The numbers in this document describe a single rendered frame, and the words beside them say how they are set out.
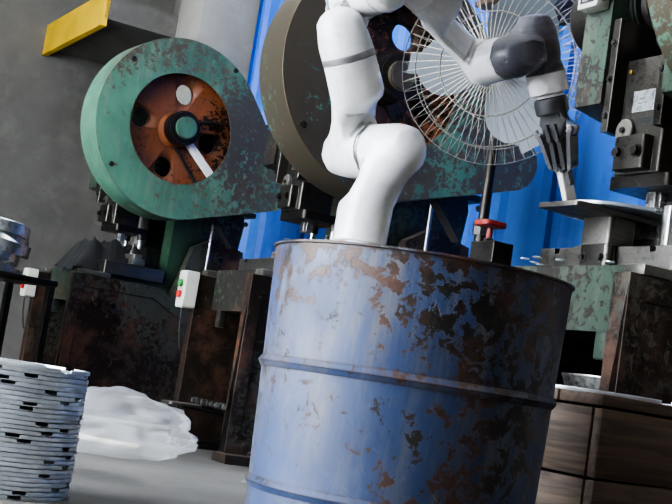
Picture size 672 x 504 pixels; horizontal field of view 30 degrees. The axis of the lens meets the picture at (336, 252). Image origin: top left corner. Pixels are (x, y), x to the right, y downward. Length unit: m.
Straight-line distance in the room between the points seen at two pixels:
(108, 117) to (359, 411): 4.11
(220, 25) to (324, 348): 6.48
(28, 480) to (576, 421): 1.03
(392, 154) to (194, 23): 5.61
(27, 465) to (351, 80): 0.96
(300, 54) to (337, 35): 1.54
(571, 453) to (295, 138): 2.22
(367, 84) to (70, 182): 6.84
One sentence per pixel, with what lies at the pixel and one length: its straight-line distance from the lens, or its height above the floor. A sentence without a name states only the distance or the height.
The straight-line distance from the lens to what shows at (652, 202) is 3.02.
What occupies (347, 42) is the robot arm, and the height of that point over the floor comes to 0.97.
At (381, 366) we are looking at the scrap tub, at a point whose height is 0.33.
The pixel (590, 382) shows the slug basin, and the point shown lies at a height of 0.39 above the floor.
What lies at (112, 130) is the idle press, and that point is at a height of 1.24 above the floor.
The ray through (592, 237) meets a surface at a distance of 2.91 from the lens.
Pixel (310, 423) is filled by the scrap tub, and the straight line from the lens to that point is 1.58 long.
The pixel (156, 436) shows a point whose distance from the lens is 3.62.
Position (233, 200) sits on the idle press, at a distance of 5.80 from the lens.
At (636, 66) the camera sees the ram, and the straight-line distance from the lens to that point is 3.09.
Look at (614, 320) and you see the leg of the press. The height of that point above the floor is 0.52.
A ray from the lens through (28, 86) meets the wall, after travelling 9.22.
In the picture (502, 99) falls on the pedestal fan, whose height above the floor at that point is 1.21.
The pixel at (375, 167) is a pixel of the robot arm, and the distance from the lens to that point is 2.49.
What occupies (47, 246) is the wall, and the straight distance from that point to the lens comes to 9.17.
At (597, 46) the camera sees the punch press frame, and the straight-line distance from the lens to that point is 3.14.
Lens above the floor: 0.30
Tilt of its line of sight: 6 degrees up
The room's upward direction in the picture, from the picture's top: 9 degrees clockwise
